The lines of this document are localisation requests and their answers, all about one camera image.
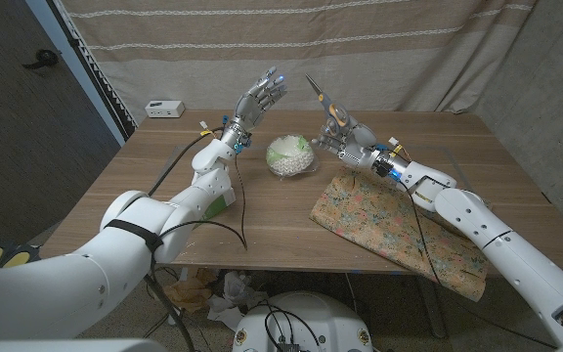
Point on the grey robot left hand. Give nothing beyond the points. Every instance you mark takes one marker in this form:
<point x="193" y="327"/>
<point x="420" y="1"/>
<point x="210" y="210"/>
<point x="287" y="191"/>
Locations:
<point x="252" y="105"/>

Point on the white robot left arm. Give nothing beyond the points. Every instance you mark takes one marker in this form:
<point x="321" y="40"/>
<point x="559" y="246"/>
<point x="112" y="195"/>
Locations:
<point x="115" y="254"/>

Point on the green cardboard box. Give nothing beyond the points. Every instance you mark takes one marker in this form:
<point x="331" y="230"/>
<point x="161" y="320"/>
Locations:
<point x="218" y="205"/>

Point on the crumpled brown paper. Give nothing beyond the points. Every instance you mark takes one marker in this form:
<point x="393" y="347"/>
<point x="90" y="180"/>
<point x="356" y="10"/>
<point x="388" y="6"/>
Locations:
<point x="188" y="293"/>

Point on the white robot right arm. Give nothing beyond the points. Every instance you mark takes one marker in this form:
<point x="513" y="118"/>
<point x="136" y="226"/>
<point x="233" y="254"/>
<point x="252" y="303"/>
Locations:
<point x="496" y="239"/>

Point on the white table leg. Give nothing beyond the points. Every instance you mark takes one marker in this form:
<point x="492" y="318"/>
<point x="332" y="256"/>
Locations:
<point x="174" y="318"/>

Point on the beige striped curtain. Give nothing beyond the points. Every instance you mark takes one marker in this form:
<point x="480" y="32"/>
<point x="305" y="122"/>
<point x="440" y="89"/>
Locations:
<point x="408" y="49"/>

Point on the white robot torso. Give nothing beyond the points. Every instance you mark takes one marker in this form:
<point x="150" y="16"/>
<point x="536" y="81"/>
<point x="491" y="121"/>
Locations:
<point x="306" y="313"/>

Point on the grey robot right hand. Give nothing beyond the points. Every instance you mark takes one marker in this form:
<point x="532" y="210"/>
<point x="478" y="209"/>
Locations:
<point x="359" y="144"/>

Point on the dark wooden door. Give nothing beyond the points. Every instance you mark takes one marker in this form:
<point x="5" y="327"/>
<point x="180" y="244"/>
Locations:
<point x="17" y="146"/>

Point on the floral patterned cloth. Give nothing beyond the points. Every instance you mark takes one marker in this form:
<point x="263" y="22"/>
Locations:
<point x="369" y="215"/>

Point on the bag of white candies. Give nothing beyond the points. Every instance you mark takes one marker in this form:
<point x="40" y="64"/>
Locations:
<point x="291" y="161"/>

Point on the grey table leg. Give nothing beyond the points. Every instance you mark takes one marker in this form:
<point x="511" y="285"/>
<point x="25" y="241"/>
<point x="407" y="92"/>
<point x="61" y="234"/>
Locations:
<point x="430" y="303"/>

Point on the white power strip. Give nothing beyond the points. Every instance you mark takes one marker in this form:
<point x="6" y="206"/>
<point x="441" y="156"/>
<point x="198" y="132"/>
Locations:
<point x="164" y="108"/>

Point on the crumpled white paper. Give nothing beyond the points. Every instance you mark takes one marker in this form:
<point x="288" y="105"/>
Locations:
<point x="232" y="298"/>

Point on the black curtain frame pole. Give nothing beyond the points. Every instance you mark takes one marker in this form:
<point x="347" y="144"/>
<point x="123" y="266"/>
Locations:
<point x="96" y="73"/>

